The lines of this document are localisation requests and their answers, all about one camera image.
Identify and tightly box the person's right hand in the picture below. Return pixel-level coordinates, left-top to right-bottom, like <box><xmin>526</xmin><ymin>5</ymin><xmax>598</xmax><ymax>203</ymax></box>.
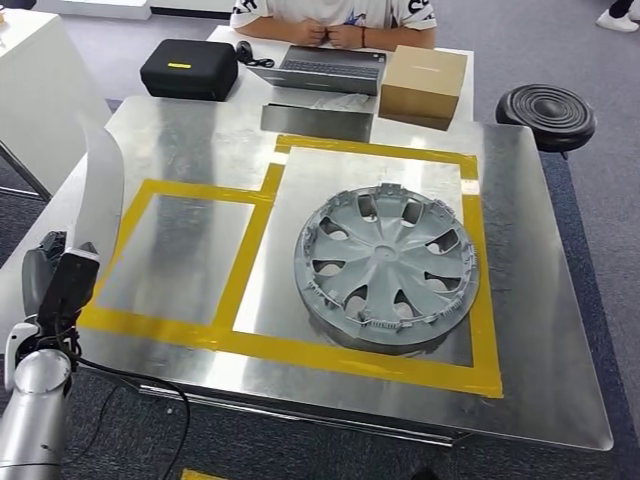
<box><xmin>293</xmin><ymin>19</ymin><xmax>328</xmax><ymax>46</ymax></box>

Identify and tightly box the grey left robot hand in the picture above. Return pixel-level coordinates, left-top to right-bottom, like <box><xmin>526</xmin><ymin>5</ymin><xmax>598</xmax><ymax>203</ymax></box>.
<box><xmin>21</xmin><ymin>230</ymin><xmax>69</xmax><ymax>321</ymax></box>

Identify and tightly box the person's left hand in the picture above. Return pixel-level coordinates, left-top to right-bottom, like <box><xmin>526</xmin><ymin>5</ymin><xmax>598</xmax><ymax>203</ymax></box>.
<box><xmin>325</xmin><ymin>23</ymin><xmax>364</xmax><ymax>50</ymax></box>

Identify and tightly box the white curved plastic part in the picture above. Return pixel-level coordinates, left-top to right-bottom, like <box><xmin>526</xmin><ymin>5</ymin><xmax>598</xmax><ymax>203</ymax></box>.
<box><xmin>65</xmin><ymin>125</ymin><xmax>125</xmax><ymax>256</ymax></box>

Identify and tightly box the steel workbench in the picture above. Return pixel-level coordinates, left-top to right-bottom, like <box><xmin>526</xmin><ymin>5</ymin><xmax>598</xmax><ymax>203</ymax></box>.
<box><xmin>0</xmin><ymin>94</ymin><xmax>614</xmax><ymax>453</ymax></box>

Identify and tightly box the seated person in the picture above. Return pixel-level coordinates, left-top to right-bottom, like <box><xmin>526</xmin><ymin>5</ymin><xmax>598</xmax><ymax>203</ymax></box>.
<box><xmin>229</xmin><ymin>0</ymin><xmax>438</xmax><ymax>51</ymax></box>

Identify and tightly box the grey flat case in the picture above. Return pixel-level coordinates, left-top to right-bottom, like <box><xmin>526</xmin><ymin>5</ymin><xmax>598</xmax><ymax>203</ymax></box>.
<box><xmin>247</xmin><ymin>44</ymin><xmax>387</xmax><ymax>97</ymax></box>

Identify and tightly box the dark steel plate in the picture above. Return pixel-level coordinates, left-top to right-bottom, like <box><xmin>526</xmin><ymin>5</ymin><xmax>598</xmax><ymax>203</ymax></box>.
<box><xmin>260</xmin><ymin>102</ymin><xmax>375</xmax><ymax>144</ymax></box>

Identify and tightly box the white desk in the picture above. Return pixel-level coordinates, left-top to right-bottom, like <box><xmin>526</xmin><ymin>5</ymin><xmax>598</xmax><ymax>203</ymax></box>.
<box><xmin>207</xmin><ymin>25</ymin><xmax>475</xmax><ymax>125</ymax></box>

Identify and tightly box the steel table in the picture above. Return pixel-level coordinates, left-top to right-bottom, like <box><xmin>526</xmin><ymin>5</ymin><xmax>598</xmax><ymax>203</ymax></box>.
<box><xmin>0</xmin><ymin>140</ymin><xmax>54</xmax><ymax>203</ymax></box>

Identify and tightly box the brown cardboard box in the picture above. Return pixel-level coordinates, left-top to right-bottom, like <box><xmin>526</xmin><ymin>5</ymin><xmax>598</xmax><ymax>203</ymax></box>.
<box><xmin>378</xmin><ymin>44</ymin><xmax>469</xmax><ymax>132</ymax></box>

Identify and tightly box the black carry case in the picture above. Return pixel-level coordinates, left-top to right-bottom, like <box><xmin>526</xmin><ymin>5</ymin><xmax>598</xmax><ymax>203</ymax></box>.
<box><xmin>140</xmin><ymin>38</ymin><xmax>239</xmax><ymax>103</ymax></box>

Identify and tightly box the white partition panel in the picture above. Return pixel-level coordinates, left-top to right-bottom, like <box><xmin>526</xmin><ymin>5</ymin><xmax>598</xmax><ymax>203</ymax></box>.
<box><xmin>0</xmin><ymin>9</ymin><xmax>113</xmax><ymax>199</ymax></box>

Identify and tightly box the grey plastic hubcap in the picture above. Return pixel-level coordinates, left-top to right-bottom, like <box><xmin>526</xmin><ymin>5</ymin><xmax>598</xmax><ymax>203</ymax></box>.
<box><xmin>294</xmin><ymin>183</ymin><xmax>481</xmax><ymax>350</ymax></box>

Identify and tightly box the yellow tape on steel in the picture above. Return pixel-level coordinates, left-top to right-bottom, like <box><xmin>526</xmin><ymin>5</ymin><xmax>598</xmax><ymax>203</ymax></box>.
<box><xmin>77</xmin><ymin>134</ymin><xmax>503</xmax><ymax>400</ymax></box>

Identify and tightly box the black round stool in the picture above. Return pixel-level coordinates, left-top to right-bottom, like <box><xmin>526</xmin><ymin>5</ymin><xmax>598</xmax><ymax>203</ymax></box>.
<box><xmin>495</xmin><ymin>84</ymin><xmax>598</xmax><ymax>160</ymax></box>

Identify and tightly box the white platform base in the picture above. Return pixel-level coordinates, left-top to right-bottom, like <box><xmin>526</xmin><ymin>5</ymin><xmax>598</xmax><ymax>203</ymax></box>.
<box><xmin>35</xmin><ymin>0</ymin><xmax>152</xmax><ymax>21</ymax></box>

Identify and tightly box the black floor cable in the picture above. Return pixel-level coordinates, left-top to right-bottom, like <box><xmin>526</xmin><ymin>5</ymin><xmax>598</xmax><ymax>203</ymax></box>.
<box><xmin>65</xmin><ymin>384</ymin><xmax>122</xmax><ymax>465</ymax></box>

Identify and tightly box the black camera cable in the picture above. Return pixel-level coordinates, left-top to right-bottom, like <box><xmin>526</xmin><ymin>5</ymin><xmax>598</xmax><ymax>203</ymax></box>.
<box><xmin>52</xmin><ymin>324</ymin><xmax>192</xmax><ymax>480</ymax></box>

